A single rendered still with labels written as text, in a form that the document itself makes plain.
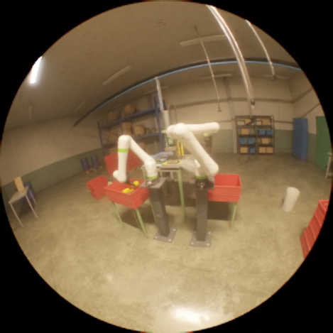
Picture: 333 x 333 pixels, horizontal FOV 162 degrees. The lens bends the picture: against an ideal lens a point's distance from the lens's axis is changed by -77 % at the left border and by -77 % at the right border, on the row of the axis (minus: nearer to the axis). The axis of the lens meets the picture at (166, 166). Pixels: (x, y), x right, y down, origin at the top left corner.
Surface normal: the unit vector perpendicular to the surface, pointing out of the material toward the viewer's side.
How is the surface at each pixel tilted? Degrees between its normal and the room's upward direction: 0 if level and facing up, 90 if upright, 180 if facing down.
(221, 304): 0
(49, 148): 90
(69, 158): 90
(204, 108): 90
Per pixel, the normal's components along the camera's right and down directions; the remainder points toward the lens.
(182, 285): -0.15, -0.95
